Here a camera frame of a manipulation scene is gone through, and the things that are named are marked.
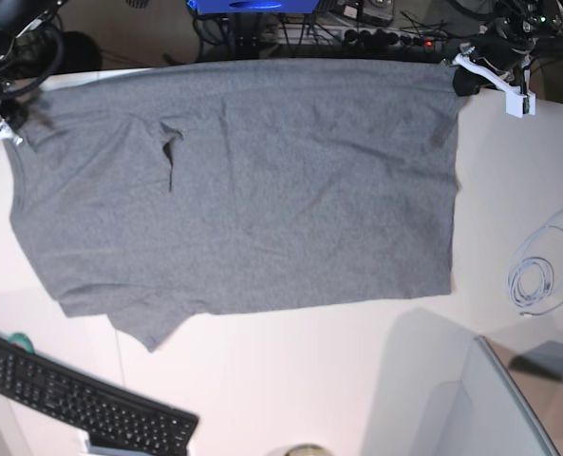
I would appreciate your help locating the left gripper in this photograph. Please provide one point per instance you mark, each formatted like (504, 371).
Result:
(503, 56)

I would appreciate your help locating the grey t-shirt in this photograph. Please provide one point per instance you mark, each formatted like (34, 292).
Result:
(239, 187)

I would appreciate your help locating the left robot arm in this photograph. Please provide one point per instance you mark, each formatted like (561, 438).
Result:
(511, 19)

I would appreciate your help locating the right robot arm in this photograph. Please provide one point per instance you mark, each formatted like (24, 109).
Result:
(25, 18)

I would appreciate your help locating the black power strip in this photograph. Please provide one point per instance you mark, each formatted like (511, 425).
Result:
(385, 39)

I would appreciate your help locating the blue box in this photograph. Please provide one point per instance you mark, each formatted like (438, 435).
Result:
(237, 6)

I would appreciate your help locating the round tan object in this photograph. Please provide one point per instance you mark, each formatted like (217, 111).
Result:
(307, 450)

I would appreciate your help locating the black computer keyboard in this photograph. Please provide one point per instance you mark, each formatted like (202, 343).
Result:
(113, 415)

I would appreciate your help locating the green tape roll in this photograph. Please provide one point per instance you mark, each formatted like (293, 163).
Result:
(21, 341)

